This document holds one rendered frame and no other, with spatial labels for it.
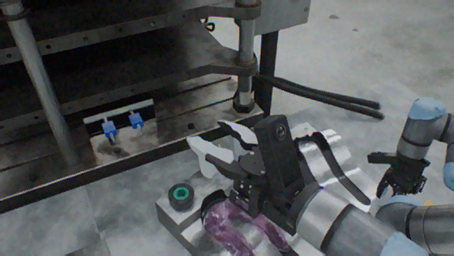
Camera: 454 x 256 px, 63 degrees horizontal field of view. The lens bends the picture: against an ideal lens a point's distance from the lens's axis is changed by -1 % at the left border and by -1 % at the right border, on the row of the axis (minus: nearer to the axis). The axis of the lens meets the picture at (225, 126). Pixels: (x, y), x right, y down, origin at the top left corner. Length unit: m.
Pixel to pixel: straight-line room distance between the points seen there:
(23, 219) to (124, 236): 0.35
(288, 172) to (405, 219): 0.20
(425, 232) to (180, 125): 1.20
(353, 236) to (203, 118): 1.24
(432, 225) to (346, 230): 0.15
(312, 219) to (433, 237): 0.18
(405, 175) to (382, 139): 0.54
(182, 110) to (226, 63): 0.32
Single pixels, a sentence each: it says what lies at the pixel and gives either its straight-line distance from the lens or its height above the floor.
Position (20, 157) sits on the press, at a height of 0.79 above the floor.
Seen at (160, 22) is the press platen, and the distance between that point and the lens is 1.37.
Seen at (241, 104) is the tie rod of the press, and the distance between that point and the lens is 1.66.
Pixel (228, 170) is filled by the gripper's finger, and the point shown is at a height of 1.47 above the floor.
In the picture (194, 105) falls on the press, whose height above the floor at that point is 0.79.
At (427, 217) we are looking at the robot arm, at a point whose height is 1.42.
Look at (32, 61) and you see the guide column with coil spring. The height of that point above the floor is 1.25.
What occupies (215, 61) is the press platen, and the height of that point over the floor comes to 1.04.
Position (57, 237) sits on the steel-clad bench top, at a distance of 1.36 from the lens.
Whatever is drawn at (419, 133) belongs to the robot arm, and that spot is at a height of 1.23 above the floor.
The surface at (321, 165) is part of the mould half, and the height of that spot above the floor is 0.91.
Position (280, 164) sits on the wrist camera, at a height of 1.49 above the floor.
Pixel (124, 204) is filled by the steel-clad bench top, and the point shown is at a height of 0.80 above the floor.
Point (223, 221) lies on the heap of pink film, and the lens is 1.17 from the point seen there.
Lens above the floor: 1.87
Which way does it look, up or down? 42 degrees down
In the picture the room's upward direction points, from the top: straight up
